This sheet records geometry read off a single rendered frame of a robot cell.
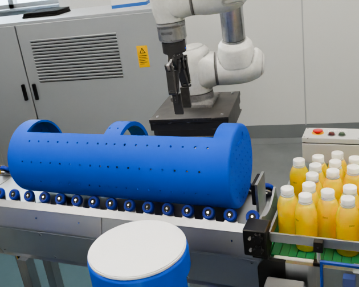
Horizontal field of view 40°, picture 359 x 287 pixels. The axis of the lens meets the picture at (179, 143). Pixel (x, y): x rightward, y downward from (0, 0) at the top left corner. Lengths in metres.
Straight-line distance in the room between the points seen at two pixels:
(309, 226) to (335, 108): 3.13
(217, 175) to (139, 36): 1.90
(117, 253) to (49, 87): 2.41
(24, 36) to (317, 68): 2.43
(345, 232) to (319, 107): 3.14
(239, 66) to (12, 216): 1.14
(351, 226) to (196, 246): 0.53
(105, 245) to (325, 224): 0.64
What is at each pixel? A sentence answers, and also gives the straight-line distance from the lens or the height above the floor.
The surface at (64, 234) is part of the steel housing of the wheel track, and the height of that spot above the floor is 0.83.
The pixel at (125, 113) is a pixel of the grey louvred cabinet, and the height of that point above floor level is 0.75.
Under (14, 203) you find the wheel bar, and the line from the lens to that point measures 2.08.
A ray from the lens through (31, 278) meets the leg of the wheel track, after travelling 2.32.
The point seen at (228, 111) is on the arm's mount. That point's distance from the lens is 2.15.
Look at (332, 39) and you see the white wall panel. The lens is 4.39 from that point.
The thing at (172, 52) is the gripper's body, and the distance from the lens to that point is 1.54.
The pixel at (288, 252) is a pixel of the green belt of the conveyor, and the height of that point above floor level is 0.90.
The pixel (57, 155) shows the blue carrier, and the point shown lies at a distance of 1.80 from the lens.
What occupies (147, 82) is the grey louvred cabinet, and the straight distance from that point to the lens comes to 3.34.
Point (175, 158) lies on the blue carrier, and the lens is 1.57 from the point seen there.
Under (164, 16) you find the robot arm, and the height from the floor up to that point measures 1.60.
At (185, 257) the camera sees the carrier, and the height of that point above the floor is 1.01.
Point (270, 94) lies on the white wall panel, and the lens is 4.53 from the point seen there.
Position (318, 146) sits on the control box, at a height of 1.07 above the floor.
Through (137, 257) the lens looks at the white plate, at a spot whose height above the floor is 1.04.
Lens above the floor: 1.79
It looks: 22 degrees down
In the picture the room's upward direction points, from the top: 8 degrees counter-clockwise
